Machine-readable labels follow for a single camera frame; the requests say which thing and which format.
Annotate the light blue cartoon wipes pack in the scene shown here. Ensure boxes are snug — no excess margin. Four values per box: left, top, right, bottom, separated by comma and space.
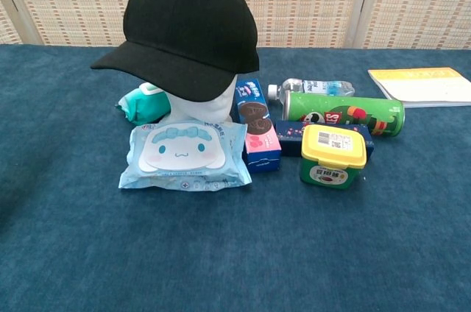
118, 120, 253, 192

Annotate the green chips can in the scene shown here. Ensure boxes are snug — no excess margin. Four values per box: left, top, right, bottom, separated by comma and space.
281, 91, 406, 138

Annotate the blue pink cookie box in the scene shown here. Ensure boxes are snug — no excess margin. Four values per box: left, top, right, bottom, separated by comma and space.
233, 78, 283, 174

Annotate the clear plastic water bottle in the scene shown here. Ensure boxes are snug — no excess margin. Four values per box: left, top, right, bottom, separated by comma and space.
267, 77, 356, 102

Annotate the woven folding screen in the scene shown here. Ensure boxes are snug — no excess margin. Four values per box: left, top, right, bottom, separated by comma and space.
0, 0, 471, 50

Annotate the teal green wipes pack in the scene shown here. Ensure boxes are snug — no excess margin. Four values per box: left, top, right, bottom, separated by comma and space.
115, 82, 172, 127

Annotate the orange white booklet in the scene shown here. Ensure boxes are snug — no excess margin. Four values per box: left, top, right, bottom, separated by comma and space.
367, 66, 471, 109

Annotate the white foam mannequin head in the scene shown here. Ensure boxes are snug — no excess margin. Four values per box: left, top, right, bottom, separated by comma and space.
161, 82, 237, 130

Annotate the black baseball cap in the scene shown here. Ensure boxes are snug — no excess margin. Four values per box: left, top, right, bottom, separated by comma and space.
90, 0, 261, 103

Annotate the dark blue slim box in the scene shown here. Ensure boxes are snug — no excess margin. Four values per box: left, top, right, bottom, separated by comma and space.
275, 119, 376, 160

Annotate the yellow lid green tub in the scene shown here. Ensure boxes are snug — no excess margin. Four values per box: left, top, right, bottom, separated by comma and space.
300, 124, 368, 191

